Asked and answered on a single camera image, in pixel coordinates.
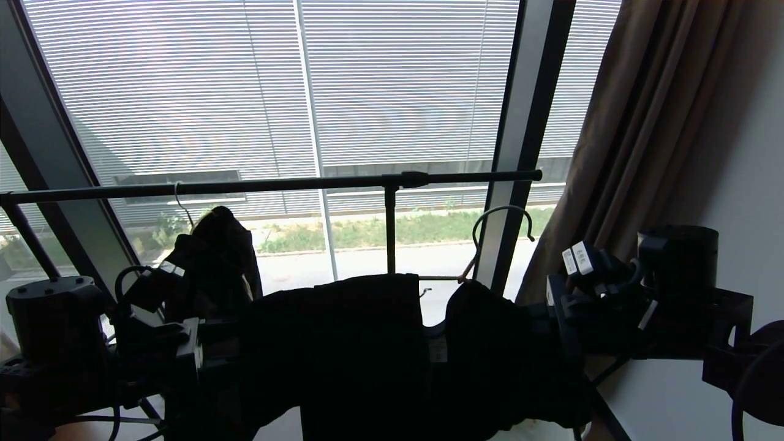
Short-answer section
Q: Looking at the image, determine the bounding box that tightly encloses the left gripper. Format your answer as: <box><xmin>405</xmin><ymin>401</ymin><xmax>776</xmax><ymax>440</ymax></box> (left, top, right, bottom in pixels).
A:
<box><xmin>115</xmin><ymin>317</ymin><xmax>206</xmax><ymax>396</ymax></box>

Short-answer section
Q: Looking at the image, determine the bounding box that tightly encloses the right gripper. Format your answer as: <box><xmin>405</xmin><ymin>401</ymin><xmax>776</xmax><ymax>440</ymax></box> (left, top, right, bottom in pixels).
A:
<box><xmin>544</xmin><ymin>274</ymin><xmax>592</xmax><ymax>371</ymax></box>

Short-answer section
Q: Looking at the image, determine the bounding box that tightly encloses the black garment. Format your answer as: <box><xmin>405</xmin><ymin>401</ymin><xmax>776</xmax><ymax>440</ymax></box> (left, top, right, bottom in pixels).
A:
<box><xmin>160</xmin><ymin>206</ymin><xmax>264</xmax><ymax>322</ymax></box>
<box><xmin>238</xmin><ymin>273</ymin><xmax>592</xmax><ymax>441</ymax></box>

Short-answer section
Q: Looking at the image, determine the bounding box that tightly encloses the pink clothes hanger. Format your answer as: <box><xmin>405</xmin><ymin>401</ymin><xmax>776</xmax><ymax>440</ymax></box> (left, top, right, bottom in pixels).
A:
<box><xmin>418</xmin><ymin>205</ymin><xmax>536</xmax><ymax>285</ymax></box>
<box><xmin>173</xmin><ymin>181</ymin><xmax>197</xmax><ymax>232</ymax></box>

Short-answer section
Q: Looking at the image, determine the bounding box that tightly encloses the black clothes rack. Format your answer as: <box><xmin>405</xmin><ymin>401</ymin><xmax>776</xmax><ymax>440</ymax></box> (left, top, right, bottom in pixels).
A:
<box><xmin>0</xmin><ymin>170</ymin><xmax>543</xmax><ymax>307</ymax></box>

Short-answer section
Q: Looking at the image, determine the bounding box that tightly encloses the window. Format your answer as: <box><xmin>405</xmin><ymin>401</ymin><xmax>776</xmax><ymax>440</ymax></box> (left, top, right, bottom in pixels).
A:
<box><xmin>0</xmin><ymin>0</ymin><xmax>624</xmax><ymax>331</ymax></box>

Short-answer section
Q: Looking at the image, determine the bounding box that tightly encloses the brown curtain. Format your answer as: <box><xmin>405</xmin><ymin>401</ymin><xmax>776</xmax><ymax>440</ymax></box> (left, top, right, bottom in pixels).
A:
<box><xmin>516</xmin><ymin>0</ymin><xmax>760</xmax><ymax>307</ymax></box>

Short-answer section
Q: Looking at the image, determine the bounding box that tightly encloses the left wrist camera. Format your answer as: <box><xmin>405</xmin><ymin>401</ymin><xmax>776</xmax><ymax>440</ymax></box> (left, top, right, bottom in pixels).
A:
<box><xmin>122</xmin><ymin>260</ymin><xmax>186</xmax><ymax>314</ymax></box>

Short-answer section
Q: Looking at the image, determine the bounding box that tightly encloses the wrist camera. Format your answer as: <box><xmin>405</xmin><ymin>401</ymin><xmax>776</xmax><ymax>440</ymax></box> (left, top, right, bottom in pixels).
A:
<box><xmin>562</xmin><ymin>240</ymin><xmax>645</xmax><ymax>298</ymax></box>
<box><xmin>122</xmin><ymin>260</ymin><xmax>186</xmax><ymax>314</ymax></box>

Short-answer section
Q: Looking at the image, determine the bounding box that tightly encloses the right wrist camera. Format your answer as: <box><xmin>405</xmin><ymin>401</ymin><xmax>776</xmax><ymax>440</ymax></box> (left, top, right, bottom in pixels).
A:
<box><xmin>562</xmin><ymin>240</ymin><xmax>645</xmax><ymax>298</ymax></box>

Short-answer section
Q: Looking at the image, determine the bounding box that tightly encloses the black cable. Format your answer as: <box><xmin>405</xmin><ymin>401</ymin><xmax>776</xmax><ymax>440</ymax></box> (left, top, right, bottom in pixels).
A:
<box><xmin>114</xmin><ymin>265</ymin><xmax>154</xmax><ymax>322</ymax></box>
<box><xmin>731</xmin><ymin>337</ymin><xmax>784</xmax><ymax>441</ymax></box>
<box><xmin>58</xmin><ymin>392</ymin><xmax>167</xmax><ymax>441</ymax></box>

